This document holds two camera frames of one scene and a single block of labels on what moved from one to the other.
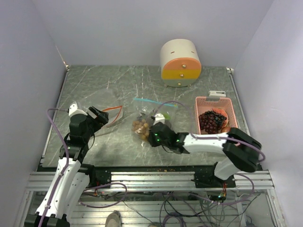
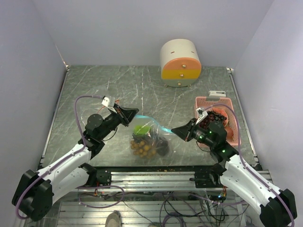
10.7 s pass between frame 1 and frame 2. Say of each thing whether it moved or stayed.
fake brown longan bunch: moved
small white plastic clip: stayed
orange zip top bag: moved
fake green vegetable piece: moved
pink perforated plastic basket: stayed
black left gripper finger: moved
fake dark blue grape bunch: stayed
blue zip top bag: moved
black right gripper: moved
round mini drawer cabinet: stayed
